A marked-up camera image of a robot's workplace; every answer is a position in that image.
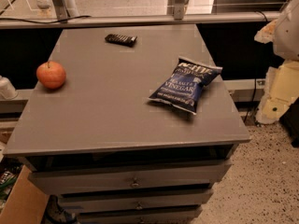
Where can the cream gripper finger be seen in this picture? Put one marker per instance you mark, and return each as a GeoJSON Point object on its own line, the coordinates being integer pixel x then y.
{"type": "Point", "coordinates": [265, 35]}
{"type": "Point", "coordinates": [281, 90]}

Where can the blue chip bag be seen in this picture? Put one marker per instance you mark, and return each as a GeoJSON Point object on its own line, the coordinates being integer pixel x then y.
{"type": "Point", "coordinates": [183, 89]}

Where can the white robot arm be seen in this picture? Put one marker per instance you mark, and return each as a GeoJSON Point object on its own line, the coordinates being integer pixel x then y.
{"type": "Point", "coordinates": [286, 36]}

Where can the dark rxbar chocolate bar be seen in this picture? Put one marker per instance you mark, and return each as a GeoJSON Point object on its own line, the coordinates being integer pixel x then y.
{"type": "Point", "coordinates": [124, 40]}

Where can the top grey drawer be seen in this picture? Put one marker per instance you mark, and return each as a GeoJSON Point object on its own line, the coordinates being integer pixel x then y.
{"type": "Point", "coordinates": [130, 177]}

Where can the grey drawer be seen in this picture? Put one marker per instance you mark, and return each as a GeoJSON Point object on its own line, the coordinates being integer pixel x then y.
{"type": "Point", "coordinates": [136, 201]}
{"type": "Point", "coordinates": [130, 177]}
{"type": "Point", "coordinates": [163, 215]}

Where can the middle grey drawer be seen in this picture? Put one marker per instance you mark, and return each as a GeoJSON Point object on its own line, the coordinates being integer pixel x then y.
{"type": "Point", "coordinates": [136, 201]}

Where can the grey drawer cabinet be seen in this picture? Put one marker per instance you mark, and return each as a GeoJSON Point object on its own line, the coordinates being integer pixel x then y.
{"type": "Point", "coordinates": [102, 116]}

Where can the bottom grey drawer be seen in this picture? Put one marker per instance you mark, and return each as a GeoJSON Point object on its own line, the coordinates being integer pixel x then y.
{"type": "Point", "coordinates": [163, 215]}

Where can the red apple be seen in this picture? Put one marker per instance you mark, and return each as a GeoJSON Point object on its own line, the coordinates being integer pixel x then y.
{"type": "Point", "coordinates": [51, 75]}

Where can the white cylinder at left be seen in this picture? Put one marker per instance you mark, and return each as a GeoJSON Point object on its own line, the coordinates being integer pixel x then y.
{"type": "Point", "coordinates": [7, 90]}

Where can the cardboard box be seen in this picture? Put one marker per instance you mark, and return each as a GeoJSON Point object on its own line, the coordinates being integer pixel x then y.
{"type": "Point", "coordinates": [26, 203]}

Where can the grey metal rail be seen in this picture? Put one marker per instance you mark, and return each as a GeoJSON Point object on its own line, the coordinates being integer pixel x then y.
{"type": "Point", "coordinates": [89, 21]}

